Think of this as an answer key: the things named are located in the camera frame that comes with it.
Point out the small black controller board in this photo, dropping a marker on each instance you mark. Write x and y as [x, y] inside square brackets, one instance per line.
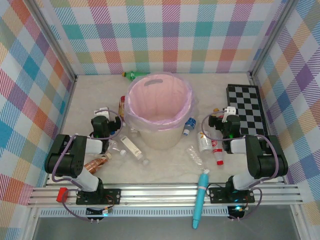
[237, 210]
[96, 212]

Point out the red-capped bottle red white label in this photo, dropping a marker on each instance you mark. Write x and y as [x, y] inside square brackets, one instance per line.
[217, 150]

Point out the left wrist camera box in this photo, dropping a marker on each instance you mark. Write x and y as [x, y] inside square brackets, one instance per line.
[102, 112]

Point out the black grey chessboard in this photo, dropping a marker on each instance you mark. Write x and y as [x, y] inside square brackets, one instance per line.
[250, 105]

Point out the brown coffee bottle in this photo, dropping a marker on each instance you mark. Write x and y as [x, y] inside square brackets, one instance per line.
[96, 163]

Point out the clear bottle with red print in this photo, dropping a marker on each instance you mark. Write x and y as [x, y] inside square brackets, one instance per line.
[113, 147]

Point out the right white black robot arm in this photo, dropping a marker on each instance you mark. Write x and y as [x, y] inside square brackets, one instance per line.
[265, 160]

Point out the crushed clear plastic bottle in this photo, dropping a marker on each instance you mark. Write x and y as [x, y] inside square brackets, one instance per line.
[193, 155]

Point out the bin with plastic liner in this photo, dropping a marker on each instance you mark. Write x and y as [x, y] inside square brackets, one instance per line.
[160, 100]

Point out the aluminium frame post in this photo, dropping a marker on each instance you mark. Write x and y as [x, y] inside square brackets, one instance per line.
[59, 50]
[271, 37]

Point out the clear bottle with blue label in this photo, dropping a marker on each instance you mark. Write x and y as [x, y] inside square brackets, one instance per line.
[191, 123]

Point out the green plastic soda bottle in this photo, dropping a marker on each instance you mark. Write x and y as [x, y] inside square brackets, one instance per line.
[132, 75]

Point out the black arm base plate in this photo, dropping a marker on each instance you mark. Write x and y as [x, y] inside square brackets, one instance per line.
[112, 196]
[217, 195]

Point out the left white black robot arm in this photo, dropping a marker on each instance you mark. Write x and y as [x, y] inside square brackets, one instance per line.
[62, 160]

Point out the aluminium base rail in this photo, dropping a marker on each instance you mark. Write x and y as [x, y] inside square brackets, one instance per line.
[162, 195]

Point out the beige plastic waste bin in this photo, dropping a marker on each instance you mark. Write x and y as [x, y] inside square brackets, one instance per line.
[160, 140]

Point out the red block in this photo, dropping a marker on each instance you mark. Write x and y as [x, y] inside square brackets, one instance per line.
[62, 195]

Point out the clear bottle tall white label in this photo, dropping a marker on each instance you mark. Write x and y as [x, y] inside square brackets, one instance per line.
[130, 146]

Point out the bottle with white orange-logo label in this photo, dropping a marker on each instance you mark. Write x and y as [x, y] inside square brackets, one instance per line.
[203, 142]

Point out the pink bottle with orange cap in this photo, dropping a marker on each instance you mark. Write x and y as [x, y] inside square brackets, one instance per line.
[215, 109]

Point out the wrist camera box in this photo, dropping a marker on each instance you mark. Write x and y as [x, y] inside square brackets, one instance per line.
[230, 110]
[102, 112]

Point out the teal pen-shaped tool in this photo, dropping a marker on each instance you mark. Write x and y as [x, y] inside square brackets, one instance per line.
[201, 195]

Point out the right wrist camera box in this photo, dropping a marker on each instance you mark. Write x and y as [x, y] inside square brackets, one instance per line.
[230, 110]

